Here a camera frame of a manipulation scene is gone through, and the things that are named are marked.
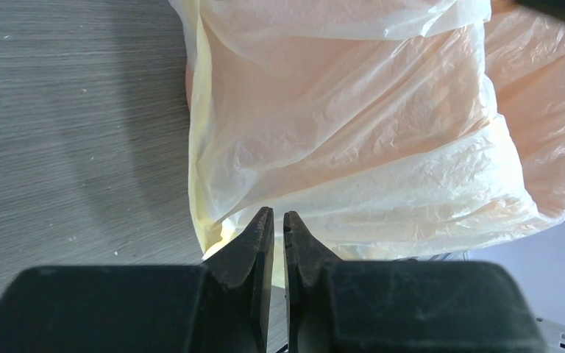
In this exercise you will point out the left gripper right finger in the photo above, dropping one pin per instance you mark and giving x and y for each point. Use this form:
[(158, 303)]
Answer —
[(337, 305)]

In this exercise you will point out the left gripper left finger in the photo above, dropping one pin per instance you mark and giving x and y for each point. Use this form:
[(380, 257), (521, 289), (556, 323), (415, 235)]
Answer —
[(219, 305)]

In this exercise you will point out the pale yellow trash bag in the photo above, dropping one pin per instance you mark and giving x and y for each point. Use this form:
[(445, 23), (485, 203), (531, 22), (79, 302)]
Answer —
[(394, 128)]

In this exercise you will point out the orange plastic trash bin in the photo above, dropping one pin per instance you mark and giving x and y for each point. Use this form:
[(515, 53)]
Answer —
[(189, 84)]

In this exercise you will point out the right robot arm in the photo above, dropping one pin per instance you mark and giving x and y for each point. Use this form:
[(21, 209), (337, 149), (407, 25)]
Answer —
[(553, 334)]

